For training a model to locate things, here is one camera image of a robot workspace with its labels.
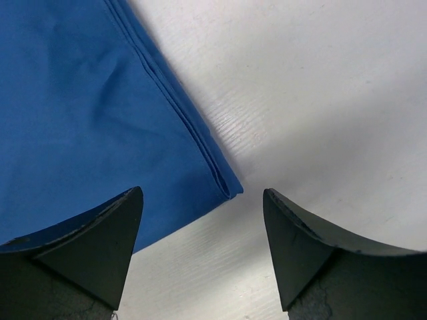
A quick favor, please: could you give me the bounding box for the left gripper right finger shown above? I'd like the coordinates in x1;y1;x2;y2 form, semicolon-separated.
263;189;426;319

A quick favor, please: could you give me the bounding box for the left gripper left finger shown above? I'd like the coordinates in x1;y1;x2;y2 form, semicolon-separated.
1;187;143;319

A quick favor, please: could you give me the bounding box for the blue surgical drape cloth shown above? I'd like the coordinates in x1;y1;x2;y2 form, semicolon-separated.
1;1;243;250

